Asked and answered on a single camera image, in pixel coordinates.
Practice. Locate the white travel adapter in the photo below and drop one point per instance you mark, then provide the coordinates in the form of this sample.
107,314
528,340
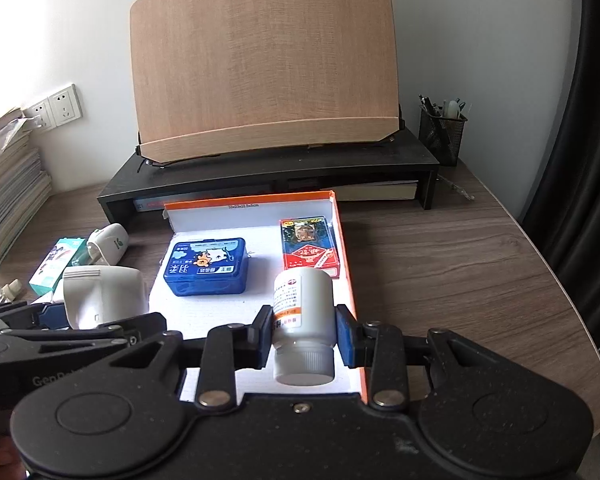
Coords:
105,295

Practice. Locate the blue tin box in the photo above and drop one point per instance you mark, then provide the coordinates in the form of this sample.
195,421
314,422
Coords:
205,266

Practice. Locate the wooden book stand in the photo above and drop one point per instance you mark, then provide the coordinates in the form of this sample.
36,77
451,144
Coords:
265,60

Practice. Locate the red and blue card pack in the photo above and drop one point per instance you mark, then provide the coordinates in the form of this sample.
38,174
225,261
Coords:
307,250

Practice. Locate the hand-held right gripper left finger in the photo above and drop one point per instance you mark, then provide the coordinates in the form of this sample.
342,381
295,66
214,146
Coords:
263,334

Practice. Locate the white pill bottle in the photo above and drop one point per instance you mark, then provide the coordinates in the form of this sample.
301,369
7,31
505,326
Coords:
305,305

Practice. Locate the white wall socket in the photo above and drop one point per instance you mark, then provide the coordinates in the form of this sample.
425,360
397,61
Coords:
37,114
66,105

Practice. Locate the small white clip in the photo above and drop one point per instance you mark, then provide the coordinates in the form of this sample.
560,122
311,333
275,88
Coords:
13,291

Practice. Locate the black pen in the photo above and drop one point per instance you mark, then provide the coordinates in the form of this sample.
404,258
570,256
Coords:
426,105

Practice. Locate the stack of books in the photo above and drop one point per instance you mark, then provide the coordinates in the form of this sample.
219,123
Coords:
7,190

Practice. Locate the teal and white small box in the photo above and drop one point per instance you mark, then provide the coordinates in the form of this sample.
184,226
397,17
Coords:
55,265

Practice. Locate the black monitor riser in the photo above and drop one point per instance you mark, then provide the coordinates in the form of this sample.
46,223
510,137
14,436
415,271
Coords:
280,167

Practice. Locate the thick book with cream pages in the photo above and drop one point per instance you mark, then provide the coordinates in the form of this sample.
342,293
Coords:
377,191

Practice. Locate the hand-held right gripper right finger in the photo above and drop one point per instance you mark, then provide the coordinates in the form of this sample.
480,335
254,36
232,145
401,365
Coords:
347,340

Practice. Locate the black mesh pen holder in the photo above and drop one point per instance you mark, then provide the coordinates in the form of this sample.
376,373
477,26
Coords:
442,137

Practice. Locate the white and green plug adapter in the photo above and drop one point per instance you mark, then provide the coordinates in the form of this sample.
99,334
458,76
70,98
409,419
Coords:
111,242

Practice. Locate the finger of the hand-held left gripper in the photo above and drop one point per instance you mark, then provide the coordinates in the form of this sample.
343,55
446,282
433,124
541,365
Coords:
51,316
130,327

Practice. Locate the orange and white cardboard box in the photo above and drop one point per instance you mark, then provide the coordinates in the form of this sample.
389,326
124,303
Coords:
215,220

